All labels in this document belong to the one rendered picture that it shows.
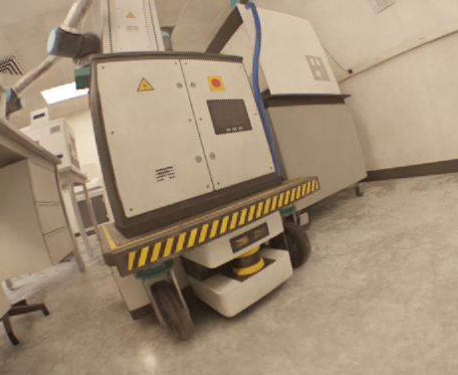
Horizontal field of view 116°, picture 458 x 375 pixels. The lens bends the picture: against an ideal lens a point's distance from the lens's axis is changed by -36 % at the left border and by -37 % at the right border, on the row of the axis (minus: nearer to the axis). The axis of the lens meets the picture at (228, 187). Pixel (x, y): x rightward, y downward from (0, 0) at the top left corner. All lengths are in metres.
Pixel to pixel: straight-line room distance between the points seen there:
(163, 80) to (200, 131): 0.20
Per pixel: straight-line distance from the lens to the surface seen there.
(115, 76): 0.68
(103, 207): 4.66
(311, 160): 1.29
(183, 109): 0.68
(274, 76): 1.34
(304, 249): 0.79
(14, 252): 1.51
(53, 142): 2.52
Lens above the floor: 0.40
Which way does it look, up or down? 3 degrees down
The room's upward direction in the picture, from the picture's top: 15 degrees counter-clockwise
